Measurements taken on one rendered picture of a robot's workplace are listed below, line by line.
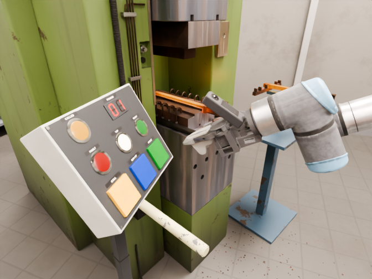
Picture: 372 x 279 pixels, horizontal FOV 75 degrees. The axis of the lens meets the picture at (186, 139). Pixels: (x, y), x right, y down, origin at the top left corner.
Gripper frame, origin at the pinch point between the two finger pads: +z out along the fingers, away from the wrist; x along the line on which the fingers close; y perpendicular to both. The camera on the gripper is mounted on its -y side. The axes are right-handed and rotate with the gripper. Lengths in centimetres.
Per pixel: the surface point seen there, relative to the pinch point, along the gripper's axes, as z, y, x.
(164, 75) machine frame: 36, -18, 84
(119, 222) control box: 11.1, 4.3, -25.6
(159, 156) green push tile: 10.4, 1.7, -0.9
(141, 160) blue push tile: 10.4, -1.8, -8.7
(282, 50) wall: -29, 27, 284
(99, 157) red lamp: 10.7, -9.9, -20.1
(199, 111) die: 9.9, 3.5, 43.1
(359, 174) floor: -53, 154, 176
